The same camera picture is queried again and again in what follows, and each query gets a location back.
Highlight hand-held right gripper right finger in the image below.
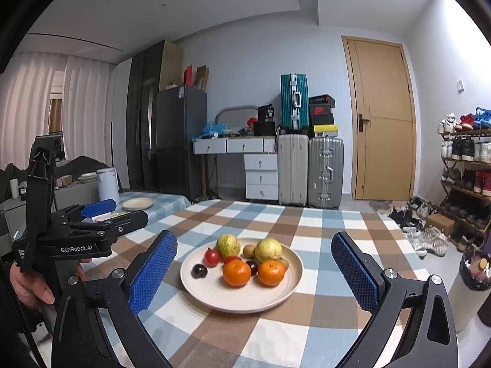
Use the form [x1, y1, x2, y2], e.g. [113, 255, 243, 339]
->
[331, 232, 459, 368]

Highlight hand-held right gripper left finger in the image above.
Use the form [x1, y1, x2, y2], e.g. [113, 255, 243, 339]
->
[52, 230, 179, 368]

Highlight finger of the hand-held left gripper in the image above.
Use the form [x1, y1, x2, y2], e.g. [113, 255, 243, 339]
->
[52, 198, 118, 223]
[53, 210, 149, 239]

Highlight cream round plate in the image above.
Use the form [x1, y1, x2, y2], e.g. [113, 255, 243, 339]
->
[180, 242, 303, 314]

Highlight orange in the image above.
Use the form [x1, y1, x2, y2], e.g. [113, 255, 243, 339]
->
[258, 260, 286, 287]
[222, 261, 252, 287]

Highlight person's left hand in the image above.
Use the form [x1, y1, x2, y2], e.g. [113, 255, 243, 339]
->
[8, 258, 93, 305]

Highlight white cylindrical appliance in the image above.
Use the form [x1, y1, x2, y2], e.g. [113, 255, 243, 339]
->
[96, 167, 119, 204]

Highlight small cream plate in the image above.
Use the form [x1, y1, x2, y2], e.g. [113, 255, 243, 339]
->
[122, 197, 155, 211]

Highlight pale blue checkered tablecloth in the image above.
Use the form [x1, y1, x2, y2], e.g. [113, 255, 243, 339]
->
[117, 191, 191, 234]

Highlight dark clothing pile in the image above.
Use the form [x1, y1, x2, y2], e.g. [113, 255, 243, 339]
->
[0, 156, 98, 190]

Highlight pile of shoes on floor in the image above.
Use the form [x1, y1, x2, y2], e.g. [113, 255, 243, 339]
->
[387, 196, 449, 257]

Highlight wrinkled green guava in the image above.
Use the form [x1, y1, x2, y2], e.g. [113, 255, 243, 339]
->
[216, 235, 241, 258]

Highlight smooth yellow-green guava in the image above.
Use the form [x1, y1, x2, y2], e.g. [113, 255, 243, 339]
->
[255, 238, 283, 264]

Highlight white curtain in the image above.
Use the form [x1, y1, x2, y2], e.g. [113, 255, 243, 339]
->
[0, 52, 116, 169]

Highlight cardboard box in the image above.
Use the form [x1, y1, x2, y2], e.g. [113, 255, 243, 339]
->
[426, 213, 456, 236]

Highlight dark wardrobe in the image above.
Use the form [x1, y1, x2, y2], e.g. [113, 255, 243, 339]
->
[126, 39, 184, 192]

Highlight grey refrigerator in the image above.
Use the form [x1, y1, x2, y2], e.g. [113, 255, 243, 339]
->
[155, 85, 208, 202]

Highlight silver suitcase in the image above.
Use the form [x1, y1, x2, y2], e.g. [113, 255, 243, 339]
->
[308, 136, 345, 210]

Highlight white trash bin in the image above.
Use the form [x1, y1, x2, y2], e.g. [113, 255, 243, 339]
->
[447, 249, 491, 323]

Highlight beige suitcase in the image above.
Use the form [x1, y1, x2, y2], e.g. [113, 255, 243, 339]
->
[277, 133, 309, 207]

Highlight blue plastic bag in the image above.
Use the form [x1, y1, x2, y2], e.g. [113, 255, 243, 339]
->
[202, 122, 231, 139]

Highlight wooden shoe rack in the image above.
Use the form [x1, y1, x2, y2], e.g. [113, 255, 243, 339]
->
[439, 128, 491, 246]

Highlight white desk with drawers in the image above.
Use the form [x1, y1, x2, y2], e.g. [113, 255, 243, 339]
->
[193, 136, 279, 201]

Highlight wooden door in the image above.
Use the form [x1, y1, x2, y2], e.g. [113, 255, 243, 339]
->
[342, 36, 417, 201]

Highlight arched desk mirror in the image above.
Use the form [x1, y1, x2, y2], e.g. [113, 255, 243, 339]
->
[215, 105, 259, 133]

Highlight rows of shoes on rack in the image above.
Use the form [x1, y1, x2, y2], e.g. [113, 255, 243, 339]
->
[438, 107, 491, 238]

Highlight folded brown cardboard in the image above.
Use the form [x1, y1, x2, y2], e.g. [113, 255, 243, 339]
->
[195, 65, 210, 90]

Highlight black bag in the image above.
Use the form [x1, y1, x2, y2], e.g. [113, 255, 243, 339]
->
[254, 104, 277, 136]

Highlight teal suitcase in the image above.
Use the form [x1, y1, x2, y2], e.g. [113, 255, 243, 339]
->
[280, 74, 309, 131]

